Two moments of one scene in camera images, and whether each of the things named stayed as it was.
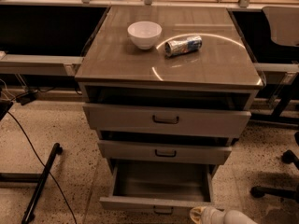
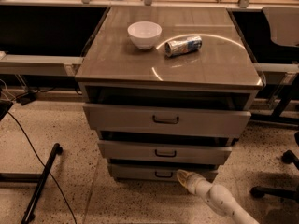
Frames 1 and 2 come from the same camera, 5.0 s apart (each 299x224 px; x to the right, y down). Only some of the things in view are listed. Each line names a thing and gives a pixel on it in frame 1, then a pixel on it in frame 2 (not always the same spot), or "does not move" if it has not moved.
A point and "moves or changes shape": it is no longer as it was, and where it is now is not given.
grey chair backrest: (284, 24) does not move
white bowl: (145, 34) does not move
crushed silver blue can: (192, 44) does not move
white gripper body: (212, 216) → (195, 184)
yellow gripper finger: (195, 214) → (182, 176)
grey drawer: (162, 188) moves or changes shape
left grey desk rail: (38, 64) does not move
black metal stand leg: (29, 212) does not move
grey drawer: (142, 152) does not move
